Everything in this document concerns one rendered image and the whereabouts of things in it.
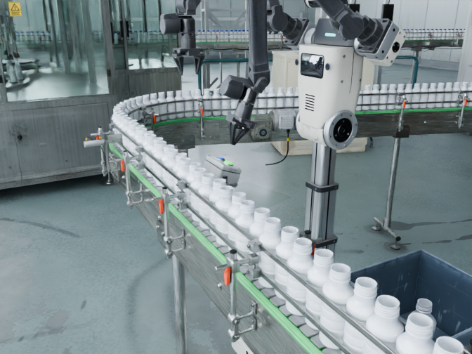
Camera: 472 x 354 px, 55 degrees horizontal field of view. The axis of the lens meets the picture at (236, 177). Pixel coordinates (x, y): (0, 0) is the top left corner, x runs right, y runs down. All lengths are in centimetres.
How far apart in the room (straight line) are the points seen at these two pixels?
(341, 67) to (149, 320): 172
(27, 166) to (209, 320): 249
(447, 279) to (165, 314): 171
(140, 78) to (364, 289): 587
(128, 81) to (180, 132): 367
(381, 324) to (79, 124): 390
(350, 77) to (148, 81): 500
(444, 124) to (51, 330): 282
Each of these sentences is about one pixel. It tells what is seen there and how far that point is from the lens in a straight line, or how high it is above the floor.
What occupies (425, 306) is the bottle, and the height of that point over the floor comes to 90.
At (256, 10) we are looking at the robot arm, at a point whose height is 162.
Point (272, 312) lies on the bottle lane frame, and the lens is 105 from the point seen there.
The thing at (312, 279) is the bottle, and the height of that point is 112.
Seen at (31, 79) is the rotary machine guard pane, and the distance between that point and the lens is 437.
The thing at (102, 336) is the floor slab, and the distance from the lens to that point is 265.
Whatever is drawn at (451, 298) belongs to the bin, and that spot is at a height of 85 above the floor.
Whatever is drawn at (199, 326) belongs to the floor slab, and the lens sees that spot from 262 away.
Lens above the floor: 161
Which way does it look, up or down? 20 degrees down
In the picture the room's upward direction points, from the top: straight up
